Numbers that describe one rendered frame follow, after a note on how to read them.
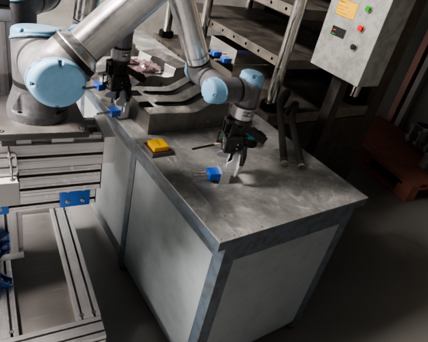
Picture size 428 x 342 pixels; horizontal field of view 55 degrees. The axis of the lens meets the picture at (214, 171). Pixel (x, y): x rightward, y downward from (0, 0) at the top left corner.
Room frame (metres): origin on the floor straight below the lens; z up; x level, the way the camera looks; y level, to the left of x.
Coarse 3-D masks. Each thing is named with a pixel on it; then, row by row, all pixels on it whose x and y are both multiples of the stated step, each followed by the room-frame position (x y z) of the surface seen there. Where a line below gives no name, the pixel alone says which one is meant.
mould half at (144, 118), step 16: (144, 96) 1.56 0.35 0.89; (160, 96) 1.61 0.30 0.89; (176, 96) 1.65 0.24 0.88; (128, 112) 1.55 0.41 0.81; (144, 112) 1.45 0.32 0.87; (160, 112) 1.45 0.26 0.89; (176, 112) 1.49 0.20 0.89; (192, 112) 1.54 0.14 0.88; (208, 112) 1.59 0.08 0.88; (224, 112) 1.65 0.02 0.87; (144, 128) 1.43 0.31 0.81; (160, 128) 1.45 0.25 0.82; (176, 128) 1.49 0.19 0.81; (192, 128) 1.55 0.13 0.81
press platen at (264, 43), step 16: (224, 16) 2.76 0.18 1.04; (240, 16) 2.89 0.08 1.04; (256, 16) 3.03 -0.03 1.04; (272, 16) 3.18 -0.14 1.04; (224, 32) 2.47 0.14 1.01; (240, 32) 2.44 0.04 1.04; (256, 32) 2.54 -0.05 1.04; (272, 32) 2.65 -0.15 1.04; (304, 32) 2.90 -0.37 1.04; (256, 48) 2.24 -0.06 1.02; (272, 48) 2.25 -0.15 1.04; (304, 48) 2.43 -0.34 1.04; (288, 64) 2.10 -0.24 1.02; (304, 64) 2.18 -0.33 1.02
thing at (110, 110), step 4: (108, 108) 1.47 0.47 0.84; (112, 108) 1.48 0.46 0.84; (116, 108) 1.49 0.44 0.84; (120, 108) 1.48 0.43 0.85; (128, 108) 1.51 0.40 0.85; (100, 112) 1.44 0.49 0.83; (104, 112) 1.45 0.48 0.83; (108, 112) 1.46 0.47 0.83; (112, 112) 1.45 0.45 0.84; (116, 112) 1.47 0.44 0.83; (120, 112) 1.48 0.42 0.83; (112, 116) 1.45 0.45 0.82; (116, 116) 1.47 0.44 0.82; (120, 116) 1.48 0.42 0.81; (124, 116) 1.49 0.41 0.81
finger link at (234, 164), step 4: (236, 156) 1.20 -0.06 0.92; (232, 160) 1.19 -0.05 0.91; (236, 160) 1.20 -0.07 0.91; (228, 164) 1.18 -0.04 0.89; (232, 164) 1.19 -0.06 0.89; (236, 164) 1.19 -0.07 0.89; (228, 168) 1.18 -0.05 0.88; (232, 168) 1.18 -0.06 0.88; (236, 168) 1.19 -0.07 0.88; (240, 168) 1.19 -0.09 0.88; (236, 172) 1.19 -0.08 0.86
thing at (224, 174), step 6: (210, 168) 1.21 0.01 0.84; (216, 168) 1.22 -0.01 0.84; (222, 168) 1.21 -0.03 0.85; (192, 174) 1.17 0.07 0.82; (198, 174) 1.17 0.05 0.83; (204, 174) 1.18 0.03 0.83; (210, 174) 1.18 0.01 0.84; (216, 174) 1.18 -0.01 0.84; (222, 174) 1.19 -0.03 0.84; (228, 174) 1.20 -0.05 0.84; (222, 180) 1.19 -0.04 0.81; (228, 180) 1.20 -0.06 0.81
